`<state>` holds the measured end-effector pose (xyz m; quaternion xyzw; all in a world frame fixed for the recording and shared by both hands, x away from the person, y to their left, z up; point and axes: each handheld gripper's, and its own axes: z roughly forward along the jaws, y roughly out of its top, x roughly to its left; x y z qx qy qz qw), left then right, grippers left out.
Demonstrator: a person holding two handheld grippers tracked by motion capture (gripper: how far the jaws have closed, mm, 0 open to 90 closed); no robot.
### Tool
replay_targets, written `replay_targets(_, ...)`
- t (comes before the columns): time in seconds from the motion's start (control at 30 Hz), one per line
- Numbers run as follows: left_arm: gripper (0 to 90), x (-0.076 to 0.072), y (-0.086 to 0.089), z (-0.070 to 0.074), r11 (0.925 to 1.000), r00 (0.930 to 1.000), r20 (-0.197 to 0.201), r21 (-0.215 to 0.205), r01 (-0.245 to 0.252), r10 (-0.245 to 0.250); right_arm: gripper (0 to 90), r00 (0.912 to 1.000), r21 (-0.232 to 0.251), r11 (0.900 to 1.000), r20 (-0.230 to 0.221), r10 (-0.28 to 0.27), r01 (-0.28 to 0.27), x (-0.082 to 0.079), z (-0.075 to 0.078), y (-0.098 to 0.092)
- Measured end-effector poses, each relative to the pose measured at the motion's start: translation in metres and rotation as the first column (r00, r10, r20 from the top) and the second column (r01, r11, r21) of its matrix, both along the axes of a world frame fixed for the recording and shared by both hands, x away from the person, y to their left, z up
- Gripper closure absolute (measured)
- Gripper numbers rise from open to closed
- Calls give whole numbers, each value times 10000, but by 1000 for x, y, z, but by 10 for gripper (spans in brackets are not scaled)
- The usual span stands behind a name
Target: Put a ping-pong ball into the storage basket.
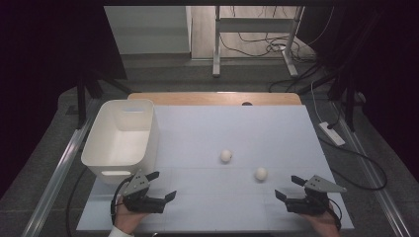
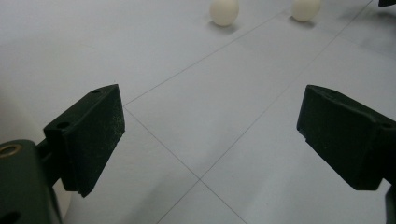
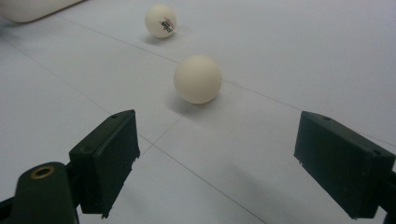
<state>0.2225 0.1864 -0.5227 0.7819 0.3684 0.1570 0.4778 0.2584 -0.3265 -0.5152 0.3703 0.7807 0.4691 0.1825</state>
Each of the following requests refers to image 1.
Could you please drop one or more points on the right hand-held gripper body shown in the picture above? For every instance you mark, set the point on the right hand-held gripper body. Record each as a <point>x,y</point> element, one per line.
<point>308,202</point>

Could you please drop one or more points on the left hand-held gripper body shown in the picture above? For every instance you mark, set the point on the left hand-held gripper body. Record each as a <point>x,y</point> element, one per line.
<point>141,200</point>

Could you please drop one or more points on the white plastic bin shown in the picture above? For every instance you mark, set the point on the white plastic bin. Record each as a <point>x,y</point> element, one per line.
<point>122,144</point>

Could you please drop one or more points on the white ball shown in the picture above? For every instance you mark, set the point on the white ball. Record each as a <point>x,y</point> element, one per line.
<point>226,155</point>
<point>261,173</point>

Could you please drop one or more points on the person's left hand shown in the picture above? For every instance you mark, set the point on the person's left hand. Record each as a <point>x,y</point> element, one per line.
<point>126,220</point>

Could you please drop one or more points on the person's right hand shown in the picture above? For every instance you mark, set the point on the person's right hand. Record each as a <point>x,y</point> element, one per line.
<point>321,223</point>

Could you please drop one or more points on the white power strip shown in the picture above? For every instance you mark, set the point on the white power strip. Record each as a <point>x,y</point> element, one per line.
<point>331,133</point>

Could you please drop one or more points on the pale blue table mat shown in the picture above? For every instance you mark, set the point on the pale blue table mat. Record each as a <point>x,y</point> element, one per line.
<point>230,131</point>

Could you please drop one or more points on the wooden table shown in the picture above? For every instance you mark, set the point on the wooden table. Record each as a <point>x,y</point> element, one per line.
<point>214,98</point>

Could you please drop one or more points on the black tripod stand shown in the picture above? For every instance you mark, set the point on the black tripod stand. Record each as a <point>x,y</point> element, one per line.
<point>346,92</point>
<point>84,92</point>

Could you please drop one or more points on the white cabinet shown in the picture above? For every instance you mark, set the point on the white cabinet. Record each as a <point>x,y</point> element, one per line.
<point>148,29</point>

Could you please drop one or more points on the white metal stand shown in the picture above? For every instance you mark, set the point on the white metal stand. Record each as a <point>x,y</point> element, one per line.
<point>253,24</point>

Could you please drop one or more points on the aluminium rail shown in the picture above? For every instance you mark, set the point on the aluminium rail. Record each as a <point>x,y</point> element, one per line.
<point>56,184</point>
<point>375,187</point>

